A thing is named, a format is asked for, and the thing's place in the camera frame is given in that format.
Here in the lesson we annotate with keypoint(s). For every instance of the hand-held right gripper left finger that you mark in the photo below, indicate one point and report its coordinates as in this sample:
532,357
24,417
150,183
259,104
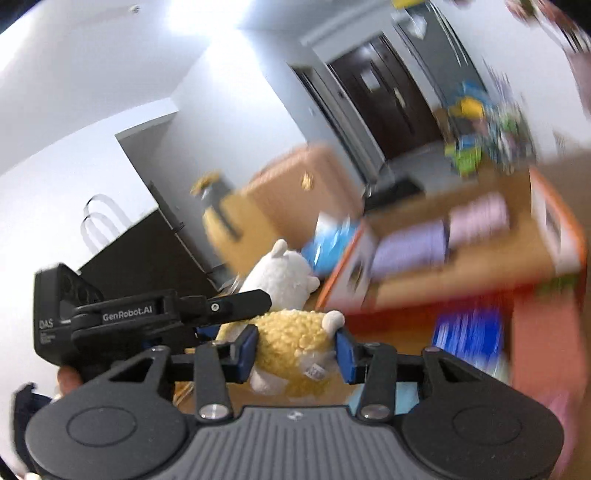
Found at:
247,354

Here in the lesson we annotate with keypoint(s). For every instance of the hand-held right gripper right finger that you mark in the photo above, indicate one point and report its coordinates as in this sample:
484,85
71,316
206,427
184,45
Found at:
346,361

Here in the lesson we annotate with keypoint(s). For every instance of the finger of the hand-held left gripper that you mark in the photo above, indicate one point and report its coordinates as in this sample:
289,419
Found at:
231,303

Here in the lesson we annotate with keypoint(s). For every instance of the yellow plush toy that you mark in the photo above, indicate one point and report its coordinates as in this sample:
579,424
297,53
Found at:
286,341

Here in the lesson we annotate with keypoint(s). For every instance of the white plush toy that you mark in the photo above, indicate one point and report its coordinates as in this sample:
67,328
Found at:
281,277

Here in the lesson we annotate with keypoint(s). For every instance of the orange cardboard box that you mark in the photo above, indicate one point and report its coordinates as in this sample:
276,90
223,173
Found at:
461,286

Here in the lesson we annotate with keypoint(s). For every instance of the person's left forearm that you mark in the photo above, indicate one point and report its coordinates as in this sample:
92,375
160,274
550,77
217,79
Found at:
30,410

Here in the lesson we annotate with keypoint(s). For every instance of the person's left hand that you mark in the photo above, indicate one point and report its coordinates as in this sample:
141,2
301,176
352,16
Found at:
69,381

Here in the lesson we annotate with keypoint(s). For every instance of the yellow grey container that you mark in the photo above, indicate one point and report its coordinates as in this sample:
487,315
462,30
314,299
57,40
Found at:
221,221

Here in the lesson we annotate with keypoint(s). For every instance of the blue plastic bag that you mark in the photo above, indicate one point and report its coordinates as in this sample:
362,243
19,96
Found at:
330,242

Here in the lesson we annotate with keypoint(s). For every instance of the blue tissue pack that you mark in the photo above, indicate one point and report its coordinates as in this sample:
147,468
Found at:
468,341

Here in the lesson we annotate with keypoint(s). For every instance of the brown cardboard box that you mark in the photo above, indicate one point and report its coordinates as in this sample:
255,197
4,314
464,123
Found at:
295,194

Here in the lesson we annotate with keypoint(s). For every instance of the purple towel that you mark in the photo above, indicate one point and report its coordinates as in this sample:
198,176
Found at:
411,249

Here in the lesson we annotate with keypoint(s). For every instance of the dark door mat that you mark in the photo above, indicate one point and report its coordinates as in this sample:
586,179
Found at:
395,193

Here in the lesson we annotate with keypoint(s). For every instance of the dark double door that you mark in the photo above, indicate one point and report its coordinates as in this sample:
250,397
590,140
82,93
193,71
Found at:
383,87

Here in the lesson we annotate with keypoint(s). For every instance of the pile of colourful small items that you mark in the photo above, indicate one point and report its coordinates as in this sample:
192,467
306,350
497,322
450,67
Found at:
494,138

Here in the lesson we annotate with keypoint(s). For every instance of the yellow plastic item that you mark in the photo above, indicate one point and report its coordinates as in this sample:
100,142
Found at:
467,107

